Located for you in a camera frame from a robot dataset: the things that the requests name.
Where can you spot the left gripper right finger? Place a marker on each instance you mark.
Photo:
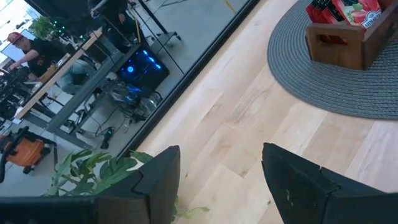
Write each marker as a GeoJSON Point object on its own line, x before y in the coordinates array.
{"type": "Point", "coordinates": [295, 186]}

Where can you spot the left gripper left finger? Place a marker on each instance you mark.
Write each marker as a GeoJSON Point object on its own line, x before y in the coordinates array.
{"type": "Point", "coordinates": [149, 193]}

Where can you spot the wooden compartment tray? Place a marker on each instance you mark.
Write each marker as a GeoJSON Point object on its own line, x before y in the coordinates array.
{"type": "Point", "coordinates": [339, 53]}

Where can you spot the red tea packet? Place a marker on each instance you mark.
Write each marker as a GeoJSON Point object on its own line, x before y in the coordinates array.
{"type": "Point", "coordinates": [357, 14]}
{"type": "Point", "coordinates": [317, 14]}

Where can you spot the green potted plant white pot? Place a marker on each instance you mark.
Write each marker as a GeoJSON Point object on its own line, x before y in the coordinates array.
{"type": "Point", "coordinates": [87, 168]}

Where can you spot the round grey woven mat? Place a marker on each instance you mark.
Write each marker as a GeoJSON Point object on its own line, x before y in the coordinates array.
{"type": "Point", "coordinates": [326, 90]}

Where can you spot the wooden desk grey legs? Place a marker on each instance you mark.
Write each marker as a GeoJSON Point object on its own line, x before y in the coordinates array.
{"type": "Point", "coordinates": [77, 96]}

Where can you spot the black computer case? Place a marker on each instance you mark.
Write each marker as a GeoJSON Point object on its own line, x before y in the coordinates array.
{"type": "Point", "coordinates": [140, 71]}

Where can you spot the orange shop vacuum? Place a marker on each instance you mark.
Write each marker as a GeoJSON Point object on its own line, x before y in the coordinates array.
{"type": "Point", "coordinates": [25, 152]}

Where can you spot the person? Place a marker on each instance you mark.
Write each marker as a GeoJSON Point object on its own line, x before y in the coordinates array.
{"type": "Point", "coordinates": [40, 56]}
{"type": "Point", "coordinates": [115, 9]}

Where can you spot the distant green plant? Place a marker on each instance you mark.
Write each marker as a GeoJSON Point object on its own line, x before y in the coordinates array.
{"type": "Point", "coordinates": [42, 26]}

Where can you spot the black aluminium table frame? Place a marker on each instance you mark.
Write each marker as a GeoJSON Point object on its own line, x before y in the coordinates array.
{"type": "Point", "coordinates": [186, 77]}

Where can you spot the black gantry frame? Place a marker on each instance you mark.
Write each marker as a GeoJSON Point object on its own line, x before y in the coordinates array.
{"type": "Point", "coordinates": [155, 18]}

